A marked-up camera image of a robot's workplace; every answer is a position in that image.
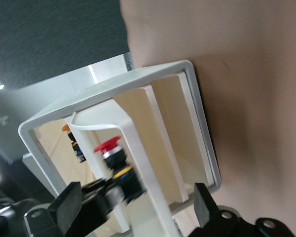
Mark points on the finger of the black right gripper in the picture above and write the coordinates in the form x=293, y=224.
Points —
x=101, y=200

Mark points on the red push button switch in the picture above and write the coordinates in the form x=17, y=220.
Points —
x=108, y=148

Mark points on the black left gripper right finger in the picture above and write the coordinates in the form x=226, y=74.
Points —
x=212, y=219

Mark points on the white drawer cabinet shell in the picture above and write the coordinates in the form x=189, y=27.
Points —
x=138, y=76

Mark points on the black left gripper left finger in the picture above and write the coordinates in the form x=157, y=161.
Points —
x=61, y=212

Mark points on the large table cover sheet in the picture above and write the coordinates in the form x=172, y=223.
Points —
x=249, y=98

